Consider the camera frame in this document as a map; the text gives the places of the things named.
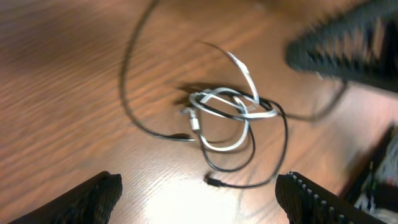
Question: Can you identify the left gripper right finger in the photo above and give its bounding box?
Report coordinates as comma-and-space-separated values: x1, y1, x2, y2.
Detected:
275, 172, 385, 224

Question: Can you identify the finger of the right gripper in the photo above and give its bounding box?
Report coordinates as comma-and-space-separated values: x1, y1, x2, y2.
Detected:
285, 0, 397, 92

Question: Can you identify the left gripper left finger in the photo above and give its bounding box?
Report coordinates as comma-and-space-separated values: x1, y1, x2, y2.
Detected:
11, 171, 123, 224

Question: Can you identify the black USB cable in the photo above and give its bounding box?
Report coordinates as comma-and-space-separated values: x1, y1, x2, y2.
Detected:
119, 0, 348, 190

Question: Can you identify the white USB cable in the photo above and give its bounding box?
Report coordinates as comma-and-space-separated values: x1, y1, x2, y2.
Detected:
180, 51, 279, 152

